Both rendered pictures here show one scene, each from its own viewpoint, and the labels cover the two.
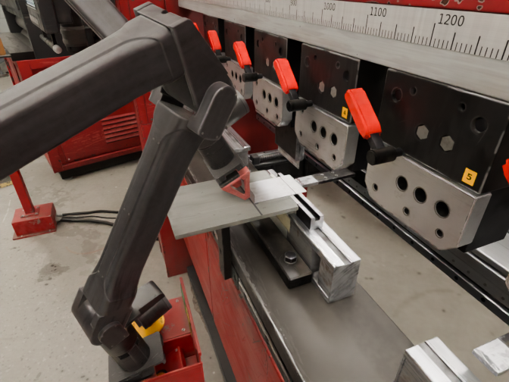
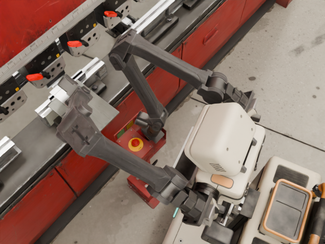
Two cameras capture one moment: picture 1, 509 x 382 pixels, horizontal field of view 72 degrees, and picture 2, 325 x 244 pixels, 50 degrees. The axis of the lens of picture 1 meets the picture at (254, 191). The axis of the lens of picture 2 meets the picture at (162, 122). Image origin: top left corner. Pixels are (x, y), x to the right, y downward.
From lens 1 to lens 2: 146 cm
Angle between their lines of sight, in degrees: 74
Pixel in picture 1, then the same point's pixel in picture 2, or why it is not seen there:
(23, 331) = not seen: outside the picture
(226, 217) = (98, 101)
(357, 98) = (110, 12)
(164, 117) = (131, 60)
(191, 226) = (110, 110)
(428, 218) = (125, 12)
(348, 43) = (87, 11)
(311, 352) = not seen: hidden behind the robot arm
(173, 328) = (132, 133)
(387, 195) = (115, 22)
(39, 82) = (166, 53)
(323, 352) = not seen: hidden behind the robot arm
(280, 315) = (120, 86)
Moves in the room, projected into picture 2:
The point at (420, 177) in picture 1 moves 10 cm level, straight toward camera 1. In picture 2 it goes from (121, 8) to (144, 9)
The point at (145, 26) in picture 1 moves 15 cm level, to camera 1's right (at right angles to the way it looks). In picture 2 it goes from (137, 38) to (119, 10)
